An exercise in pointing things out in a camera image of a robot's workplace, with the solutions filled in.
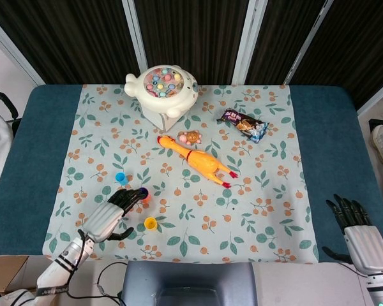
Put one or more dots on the brown cardboard box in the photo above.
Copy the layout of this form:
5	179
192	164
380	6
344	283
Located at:
6	271

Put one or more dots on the orange plastic cup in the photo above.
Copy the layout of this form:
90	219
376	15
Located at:
148	198

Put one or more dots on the dark purple plastic cup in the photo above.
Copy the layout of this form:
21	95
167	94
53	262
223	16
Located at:
144	191

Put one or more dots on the dark snack packet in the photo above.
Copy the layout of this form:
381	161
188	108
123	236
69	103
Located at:
242	124

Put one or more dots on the dark folding partition screen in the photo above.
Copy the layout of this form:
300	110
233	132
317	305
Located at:
194	32

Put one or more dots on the yellow plastic cup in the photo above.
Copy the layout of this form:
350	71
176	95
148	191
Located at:
150	223

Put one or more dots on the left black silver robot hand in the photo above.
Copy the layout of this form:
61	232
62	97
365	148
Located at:
103	220

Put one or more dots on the blue plastic cup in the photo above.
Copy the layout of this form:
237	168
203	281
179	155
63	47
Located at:
120	178

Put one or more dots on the white seal fishing toy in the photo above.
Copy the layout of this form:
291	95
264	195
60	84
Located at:
162	92

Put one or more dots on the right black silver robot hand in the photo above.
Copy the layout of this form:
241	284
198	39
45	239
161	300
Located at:
367	245

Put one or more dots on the black chair base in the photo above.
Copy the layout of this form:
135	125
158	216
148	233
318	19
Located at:
378	122

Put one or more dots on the floral fruit print tablecloth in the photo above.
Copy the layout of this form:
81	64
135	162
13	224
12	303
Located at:
210	223

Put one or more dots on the grey robot torso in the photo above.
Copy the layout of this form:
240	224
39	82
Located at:
191	277

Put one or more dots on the black chair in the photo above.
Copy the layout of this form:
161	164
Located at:
7	102

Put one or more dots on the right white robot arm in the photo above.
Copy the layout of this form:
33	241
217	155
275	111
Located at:
381	287

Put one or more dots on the white cube box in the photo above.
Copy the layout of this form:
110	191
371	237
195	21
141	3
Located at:
169	122

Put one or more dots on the yellow rubber chicken toy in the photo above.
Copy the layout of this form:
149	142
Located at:
201	161

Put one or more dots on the small brown turtle toy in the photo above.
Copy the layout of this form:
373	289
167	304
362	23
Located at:
191	137

